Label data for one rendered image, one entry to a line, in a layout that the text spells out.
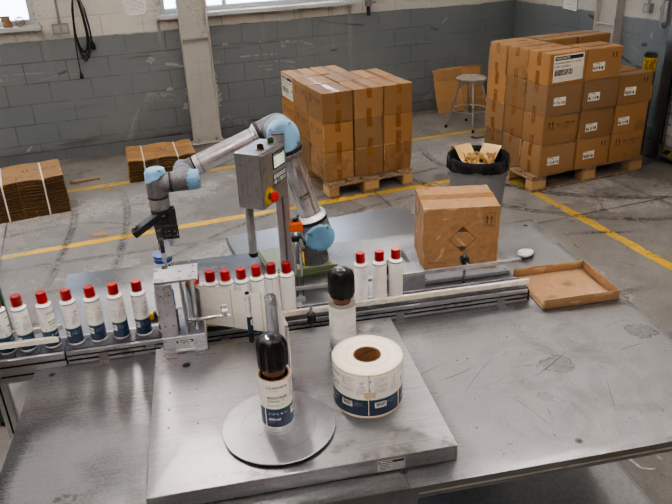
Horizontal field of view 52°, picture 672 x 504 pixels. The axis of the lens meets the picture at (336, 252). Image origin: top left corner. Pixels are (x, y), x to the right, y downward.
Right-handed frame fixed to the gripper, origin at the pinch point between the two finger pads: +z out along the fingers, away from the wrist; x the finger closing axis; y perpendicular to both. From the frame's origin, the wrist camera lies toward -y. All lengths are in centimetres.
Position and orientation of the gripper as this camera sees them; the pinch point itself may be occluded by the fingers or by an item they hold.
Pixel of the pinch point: (162, 258)
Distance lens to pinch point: 266.7
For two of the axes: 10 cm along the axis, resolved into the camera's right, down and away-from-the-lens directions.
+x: -3.5, -3.9, 8.5
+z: 0.4, 9.0, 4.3
